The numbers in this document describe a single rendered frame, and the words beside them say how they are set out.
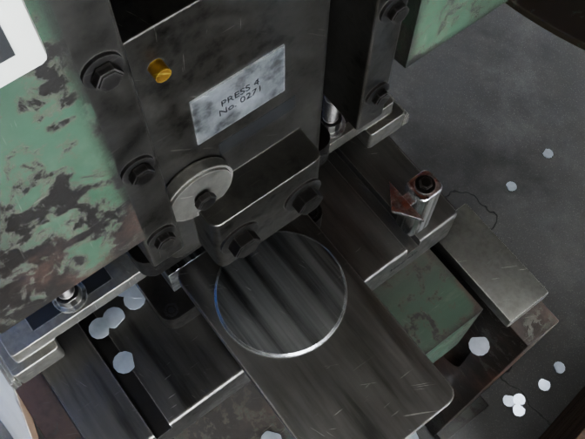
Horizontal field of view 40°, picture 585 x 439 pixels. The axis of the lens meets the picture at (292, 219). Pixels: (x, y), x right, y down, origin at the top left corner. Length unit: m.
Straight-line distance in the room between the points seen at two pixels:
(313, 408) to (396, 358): 0.09
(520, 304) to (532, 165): 0.86
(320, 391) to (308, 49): 0.33
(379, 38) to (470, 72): 1.36
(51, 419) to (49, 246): 0.51
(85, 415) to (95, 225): 0.42
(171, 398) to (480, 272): 0.37
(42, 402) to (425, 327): 0.42
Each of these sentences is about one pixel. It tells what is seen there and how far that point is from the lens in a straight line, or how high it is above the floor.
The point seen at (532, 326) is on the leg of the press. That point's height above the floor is 0.62.
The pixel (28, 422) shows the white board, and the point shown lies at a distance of 1.21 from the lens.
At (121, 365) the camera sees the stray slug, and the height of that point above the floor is 0.71.
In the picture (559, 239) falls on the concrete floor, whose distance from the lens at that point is 1.71.
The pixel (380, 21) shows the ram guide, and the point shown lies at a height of 1.11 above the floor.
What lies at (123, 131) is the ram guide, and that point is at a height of 1.16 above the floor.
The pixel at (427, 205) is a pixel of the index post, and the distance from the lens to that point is 0.81.
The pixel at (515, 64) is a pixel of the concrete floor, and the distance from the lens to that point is 1.90.
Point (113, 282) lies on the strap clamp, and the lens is 0.80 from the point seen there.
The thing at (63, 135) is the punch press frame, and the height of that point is 1.20.
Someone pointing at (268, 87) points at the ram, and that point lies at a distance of 0.53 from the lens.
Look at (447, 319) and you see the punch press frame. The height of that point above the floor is 0.64.
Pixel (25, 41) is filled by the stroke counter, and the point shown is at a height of 1.31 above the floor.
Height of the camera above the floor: 1.50
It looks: 66 degrees down
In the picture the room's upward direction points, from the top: 1 degrees clockwise
